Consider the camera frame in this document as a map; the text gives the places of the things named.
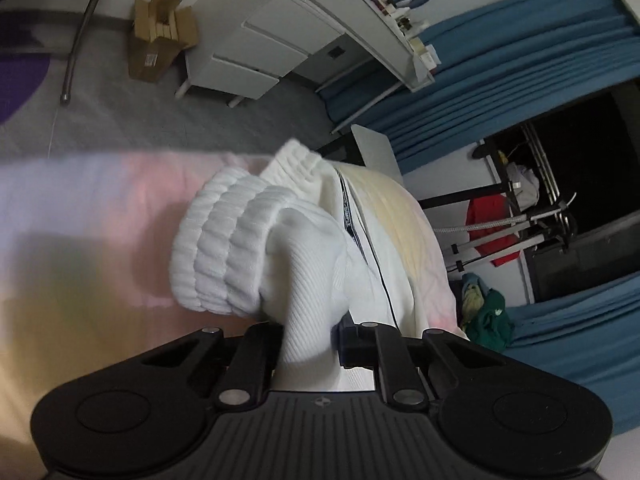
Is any white ribbed sock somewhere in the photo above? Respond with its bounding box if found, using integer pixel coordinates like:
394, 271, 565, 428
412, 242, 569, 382
170, 140, 422, 393

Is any green garment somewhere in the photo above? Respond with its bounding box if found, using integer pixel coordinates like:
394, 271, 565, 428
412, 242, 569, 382
467, 287, 516, 354

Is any white garment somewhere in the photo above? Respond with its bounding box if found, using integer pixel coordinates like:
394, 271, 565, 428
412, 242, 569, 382
509, 164, 541, 202

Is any white side table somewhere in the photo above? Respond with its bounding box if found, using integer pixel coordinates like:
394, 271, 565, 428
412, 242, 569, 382
315, 124, 403, 182

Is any braided steamer hose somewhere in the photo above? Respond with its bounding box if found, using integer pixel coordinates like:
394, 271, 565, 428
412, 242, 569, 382
432, 217, 527, 235

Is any metal clothes rack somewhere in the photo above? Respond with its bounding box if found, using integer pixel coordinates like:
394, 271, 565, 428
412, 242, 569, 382
417, 125, 578, 273

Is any white desk with drawers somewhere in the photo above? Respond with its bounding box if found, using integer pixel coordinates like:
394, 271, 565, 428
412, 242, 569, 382
175, 0, 436, 108

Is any white desk with clutter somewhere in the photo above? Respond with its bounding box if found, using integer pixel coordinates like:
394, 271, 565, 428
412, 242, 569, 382
330, 0, 442, 73

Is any purple mat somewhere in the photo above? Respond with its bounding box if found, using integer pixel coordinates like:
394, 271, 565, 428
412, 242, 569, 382
0, 52, 52, 127

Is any red garment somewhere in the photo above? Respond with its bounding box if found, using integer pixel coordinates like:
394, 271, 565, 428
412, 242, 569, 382
465, 193, 526, 267

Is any dark window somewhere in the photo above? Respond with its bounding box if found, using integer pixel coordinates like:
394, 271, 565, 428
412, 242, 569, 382
482, 82, 640, 306

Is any pale yellow garment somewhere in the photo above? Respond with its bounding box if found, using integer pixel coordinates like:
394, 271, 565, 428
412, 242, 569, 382
460, 274, 495, 333

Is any blue curtain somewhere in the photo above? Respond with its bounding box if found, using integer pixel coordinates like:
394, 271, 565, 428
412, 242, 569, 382
502, 270, 640, 437
315, 0, 640, 162

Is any curved metal pole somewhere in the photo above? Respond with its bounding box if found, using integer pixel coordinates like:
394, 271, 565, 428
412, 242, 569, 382
60, 0, 121, 106

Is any cardboard box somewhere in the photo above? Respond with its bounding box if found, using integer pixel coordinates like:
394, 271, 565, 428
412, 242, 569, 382
126, 0, 201, 82

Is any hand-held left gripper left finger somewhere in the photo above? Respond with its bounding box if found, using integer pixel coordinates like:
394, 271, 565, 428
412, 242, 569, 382
141, 323, 285, 409

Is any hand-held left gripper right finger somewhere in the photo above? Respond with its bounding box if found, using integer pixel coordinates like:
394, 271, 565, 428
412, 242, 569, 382
335, 315, 497, 407

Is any pastel blanket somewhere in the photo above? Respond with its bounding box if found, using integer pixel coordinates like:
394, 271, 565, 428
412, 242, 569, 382
0, 150, 468, 480

